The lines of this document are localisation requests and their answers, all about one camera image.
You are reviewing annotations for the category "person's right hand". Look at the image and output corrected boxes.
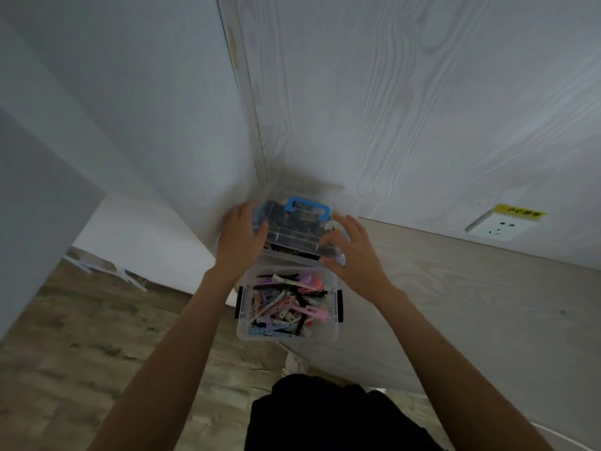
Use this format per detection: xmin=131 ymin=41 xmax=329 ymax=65
xmin=320 ymin=213 xmax=401 ymax=306

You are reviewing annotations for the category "white wall socket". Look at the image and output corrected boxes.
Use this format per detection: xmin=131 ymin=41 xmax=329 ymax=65
xmin=464 ymin=206 xmax=541 ymax=241

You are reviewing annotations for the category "person's black clothing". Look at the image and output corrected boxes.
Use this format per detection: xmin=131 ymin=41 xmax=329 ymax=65
xmin=244 ymin=373 xmax=448 ymax=451

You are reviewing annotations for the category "white shoe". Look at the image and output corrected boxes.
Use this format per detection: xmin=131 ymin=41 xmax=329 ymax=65
xmin=280 ymin=349 xmax=311 ymax=377

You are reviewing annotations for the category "person's left forearm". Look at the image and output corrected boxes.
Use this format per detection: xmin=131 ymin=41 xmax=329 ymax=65
xmin=87 ymin=267 xmax=246 ymax=451

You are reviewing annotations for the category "pile of colourful hair clips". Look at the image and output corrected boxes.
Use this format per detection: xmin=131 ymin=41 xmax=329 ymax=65
xmin=247 ymin=272 xmax=332 ymax=338

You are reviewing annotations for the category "clear lid with blue handle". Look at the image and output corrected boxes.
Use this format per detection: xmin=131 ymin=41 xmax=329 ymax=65
xmin=251 ymin=196 xmax=347 ymax=267

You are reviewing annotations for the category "person's right forearm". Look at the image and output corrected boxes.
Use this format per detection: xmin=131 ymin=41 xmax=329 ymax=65
xmin=371 ymin=286 xmax=566 ymax=451

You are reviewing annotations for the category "yellow label sticker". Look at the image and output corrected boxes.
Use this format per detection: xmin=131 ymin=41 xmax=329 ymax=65
xmin=494 ymin=203 xmax=548 ymax=220

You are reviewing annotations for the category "clear plastic storage box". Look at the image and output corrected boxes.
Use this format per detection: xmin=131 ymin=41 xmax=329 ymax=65
xmin=234 ymin=263 xmax=345 ymax=345

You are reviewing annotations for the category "person's left hand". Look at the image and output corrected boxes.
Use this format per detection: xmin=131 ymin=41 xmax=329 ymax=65
xmin=215 ymin=201 xmax=270 ymax=280

